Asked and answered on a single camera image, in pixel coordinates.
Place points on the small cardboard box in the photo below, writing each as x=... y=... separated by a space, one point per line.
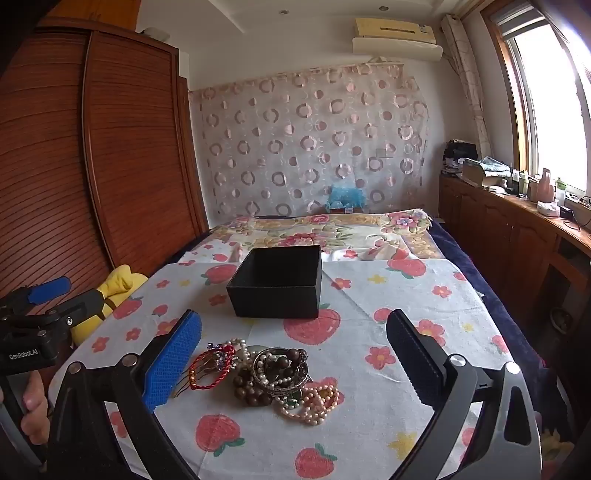
x=346 y=210

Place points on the wooden slatted wardrobe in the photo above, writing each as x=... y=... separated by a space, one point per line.
x=92 y=161

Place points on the blue plastic bag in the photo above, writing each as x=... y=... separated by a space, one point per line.
x=344 y=196

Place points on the silver bangle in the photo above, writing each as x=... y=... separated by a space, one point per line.
x=302 y=376

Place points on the patterned window curtain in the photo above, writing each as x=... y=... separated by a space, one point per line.
x=468 y=78

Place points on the black cardboard box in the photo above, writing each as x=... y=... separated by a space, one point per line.
x=272 y=290

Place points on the white tissue box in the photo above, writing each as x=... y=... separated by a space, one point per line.
x=549 y=208

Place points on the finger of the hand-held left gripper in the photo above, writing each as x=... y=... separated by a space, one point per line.
x=85 y=302
x=48 y=288

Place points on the pink bottle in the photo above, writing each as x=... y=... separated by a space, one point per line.
x=545 y=184

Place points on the wooden framed window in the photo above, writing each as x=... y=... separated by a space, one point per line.
x=549 y=92

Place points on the circle patterned sheer curtain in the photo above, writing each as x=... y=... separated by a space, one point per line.
x=314 y=138

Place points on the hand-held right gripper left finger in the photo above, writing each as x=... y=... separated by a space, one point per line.
x=173 y=360

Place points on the floral blanket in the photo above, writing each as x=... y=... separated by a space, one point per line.
x=300 y=235

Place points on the strawberry printed cloth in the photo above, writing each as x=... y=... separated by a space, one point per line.
x=369 y=415

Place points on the wooden cabinet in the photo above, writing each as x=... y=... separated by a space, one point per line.
x=508 y=230

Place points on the white air conditioner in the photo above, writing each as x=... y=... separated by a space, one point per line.
x=397 y=39

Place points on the recessed ceiling light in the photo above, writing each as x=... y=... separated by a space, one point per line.
x=382 y=8

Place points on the green capped bottle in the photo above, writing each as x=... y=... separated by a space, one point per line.
x=560 y=189

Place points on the open cardboard box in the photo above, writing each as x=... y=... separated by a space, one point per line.
x=478 y=174

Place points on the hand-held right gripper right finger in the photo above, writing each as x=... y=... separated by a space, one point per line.
x=415 y=360

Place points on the yellow plush toy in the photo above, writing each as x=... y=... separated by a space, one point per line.
x=117 y=286

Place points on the person's left hand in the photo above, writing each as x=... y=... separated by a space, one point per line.
x=34 y=408

